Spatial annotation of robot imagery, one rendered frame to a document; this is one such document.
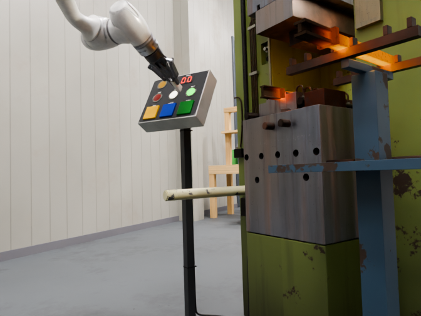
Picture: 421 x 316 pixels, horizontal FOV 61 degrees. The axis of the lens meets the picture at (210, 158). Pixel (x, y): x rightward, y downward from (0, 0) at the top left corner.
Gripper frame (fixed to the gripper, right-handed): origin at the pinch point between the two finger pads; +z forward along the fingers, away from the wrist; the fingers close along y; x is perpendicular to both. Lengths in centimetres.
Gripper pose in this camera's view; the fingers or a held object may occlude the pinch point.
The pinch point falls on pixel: (176, 84)
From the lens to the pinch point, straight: 160.9
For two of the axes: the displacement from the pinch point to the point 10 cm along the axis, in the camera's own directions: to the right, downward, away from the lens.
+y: 8.6, -0.5, -5.0
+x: 2.3, -8.4, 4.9
